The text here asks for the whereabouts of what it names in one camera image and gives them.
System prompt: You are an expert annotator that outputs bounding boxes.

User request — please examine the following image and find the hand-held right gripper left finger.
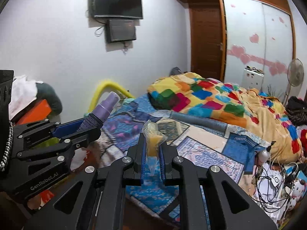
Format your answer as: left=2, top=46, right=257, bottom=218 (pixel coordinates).
left=23, top=132, right=147, bottom=230

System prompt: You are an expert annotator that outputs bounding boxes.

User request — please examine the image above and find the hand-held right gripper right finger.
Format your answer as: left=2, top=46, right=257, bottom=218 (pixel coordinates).
left=157, top=132, right=279, bottom=230

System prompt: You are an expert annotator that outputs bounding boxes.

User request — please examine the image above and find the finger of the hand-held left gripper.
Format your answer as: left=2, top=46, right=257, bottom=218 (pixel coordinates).
left=16, top=115, right=90, bottom=146
left=17, top=124, right=102, bottom=171

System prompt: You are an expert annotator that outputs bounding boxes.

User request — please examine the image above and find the yellow sachet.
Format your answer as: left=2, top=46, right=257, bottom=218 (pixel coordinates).
left=141, top=119, right=168, bottom=175

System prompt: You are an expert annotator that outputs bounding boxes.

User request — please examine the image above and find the orange box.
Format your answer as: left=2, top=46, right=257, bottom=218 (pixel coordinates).
left=18, top=99, right=52, bottom=125

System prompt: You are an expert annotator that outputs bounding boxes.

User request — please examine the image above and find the dark grey cloth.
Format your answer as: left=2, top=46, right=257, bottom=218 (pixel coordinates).
left=36, top=83, right=63, bottom=118

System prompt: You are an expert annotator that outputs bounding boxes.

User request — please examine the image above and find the blue patterned bedsheet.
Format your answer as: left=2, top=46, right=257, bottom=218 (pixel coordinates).
left=79, top=93, right=271, bottom=223

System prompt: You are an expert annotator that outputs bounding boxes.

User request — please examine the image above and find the grey patterned bolster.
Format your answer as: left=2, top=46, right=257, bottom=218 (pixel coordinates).
left=171, top=112, right=228, bottom=138

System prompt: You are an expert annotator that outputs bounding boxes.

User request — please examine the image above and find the white cloth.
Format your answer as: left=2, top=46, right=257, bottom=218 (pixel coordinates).
left=10, top=75, right=39, bottom=120

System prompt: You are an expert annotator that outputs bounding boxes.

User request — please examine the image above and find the colourful patchwork blanket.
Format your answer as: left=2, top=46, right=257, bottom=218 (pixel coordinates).
left=147, top=72, right=303, bottom=159

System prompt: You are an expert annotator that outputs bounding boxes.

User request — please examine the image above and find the white pump bottle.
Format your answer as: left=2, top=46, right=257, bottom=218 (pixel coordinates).
left=260, top=141, right=276, bottom=163

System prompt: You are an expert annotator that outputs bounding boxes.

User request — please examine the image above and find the pile of white papers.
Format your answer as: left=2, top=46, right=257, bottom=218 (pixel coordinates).
left=252, top=168, right=295, bottom=221

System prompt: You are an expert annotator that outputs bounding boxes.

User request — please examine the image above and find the small white cabinet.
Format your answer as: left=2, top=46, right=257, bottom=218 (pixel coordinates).
left=244, top=67, right=264, bottom=92

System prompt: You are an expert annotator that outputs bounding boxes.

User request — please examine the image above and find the brown wooden door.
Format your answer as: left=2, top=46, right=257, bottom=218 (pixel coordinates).
left=188, top=0, right=227, bottom=82

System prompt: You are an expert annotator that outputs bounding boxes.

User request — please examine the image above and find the white spotted plush doll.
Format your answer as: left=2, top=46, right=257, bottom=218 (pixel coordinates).
left=286, top=178, right=307, bottom=211

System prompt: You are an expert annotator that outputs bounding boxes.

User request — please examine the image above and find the black striped cloth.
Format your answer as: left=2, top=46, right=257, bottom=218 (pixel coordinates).
left=286, top=96, right=307, bottom=126

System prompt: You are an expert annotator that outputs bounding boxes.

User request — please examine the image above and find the red plush toy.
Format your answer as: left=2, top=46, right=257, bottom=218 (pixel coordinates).
left=299, top=129, right=307, bottom=149

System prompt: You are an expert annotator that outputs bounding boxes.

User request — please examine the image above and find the white wardrobe with pink hearts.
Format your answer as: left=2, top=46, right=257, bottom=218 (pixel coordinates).
left=170, top=0, right=296, bottom=87

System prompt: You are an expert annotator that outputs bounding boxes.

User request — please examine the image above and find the standing fan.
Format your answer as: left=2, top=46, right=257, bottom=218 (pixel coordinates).
left=283, top=58, right=305, bottom=106

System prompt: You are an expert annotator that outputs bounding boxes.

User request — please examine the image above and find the yellow padded bed rail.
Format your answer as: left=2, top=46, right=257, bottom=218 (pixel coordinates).
left=87, top=79, right=135, bottom=114

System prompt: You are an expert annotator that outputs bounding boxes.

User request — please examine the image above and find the tangle of black cables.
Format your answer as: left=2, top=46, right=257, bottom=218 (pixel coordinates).
left=254, top=158, right=300, bottom=206

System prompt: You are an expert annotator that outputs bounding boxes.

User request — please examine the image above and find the small black wall monitor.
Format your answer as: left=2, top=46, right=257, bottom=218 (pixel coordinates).
left=106, top=19, right=137, bottom=44

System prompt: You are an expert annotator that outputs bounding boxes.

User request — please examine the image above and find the black wall television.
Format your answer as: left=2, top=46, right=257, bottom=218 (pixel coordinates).
left=92, top=0, right=144, bottom=20

